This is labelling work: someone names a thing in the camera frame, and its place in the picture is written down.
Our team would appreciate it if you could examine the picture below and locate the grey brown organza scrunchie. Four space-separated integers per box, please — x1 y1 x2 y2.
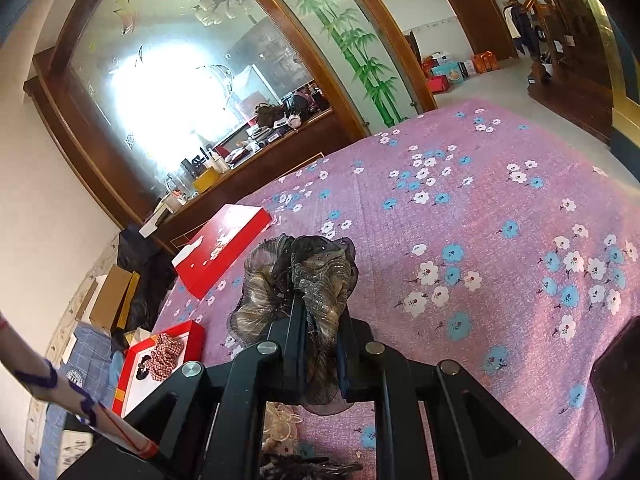
229 233 360 416

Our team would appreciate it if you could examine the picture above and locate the beige tube with purple ties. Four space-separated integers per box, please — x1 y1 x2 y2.
0 310 158 461

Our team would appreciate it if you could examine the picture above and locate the pink floral bedspread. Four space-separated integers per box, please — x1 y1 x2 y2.
150 97 640 480

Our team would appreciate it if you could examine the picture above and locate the red jewelry box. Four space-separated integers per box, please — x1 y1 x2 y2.
111 319 206 418

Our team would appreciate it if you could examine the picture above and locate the red plaid scrunchie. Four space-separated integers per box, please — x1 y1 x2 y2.
150 332 188 383

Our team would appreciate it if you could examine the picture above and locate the brown handbag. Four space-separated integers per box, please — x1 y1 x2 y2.
255 102 287 129

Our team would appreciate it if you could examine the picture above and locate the red floral box lid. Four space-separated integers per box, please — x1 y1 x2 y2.
171 204 272 301

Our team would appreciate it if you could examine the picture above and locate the yellow box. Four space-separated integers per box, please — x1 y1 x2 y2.
192 167 222 194

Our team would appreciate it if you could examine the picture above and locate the pile of gift boxes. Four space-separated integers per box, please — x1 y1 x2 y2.
422 50 501 94

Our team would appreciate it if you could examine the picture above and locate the black bag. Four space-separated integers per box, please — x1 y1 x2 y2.
117 227 177 331

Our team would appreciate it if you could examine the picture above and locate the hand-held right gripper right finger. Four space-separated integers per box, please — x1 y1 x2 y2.
335 310 576 480

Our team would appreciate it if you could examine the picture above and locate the white pearl necklace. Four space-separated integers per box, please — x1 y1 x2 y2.
262 402 302 456

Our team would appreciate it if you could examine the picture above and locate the gold framed panel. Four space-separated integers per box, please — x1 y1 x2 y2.
570 0 640 181

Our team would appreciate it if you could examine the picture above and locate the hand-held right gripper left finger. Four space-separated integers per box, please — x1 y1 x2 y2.
59 296 308 480

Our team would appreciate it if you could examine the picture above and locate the cardboard box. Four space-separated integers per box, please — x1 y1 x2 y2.
89 265 139 337

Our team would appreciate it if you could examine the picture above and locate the bamboo painted glass panel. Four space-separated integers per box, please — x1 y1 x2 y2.
255 0 436 128

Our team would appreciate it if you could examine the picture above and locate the blue plaid cloth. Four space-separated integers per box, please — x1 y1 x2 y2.
40 322 123 480

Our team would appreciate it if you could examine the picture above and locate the wooden door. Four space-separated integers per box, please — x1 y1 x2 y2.
425 0 521 61

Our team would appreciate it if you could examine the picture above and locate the wooden counter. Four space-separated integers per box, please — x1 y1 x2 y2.
145 107 336 256

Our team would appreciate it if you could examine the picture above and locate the wooden staircase railing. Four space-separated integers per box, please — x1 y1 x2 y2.
502 0 617 142

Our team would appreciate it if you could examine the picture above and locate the black hair claw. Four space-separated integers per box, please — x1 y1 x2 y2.
260 452 362 480

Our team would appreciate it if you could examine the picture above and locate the hanging dark white jacket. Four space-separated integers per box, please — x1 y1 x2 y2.
502 2 537 57

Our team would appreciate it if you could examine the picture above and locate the white flat box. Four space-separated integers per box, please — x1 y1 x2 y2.
139 199 187 239

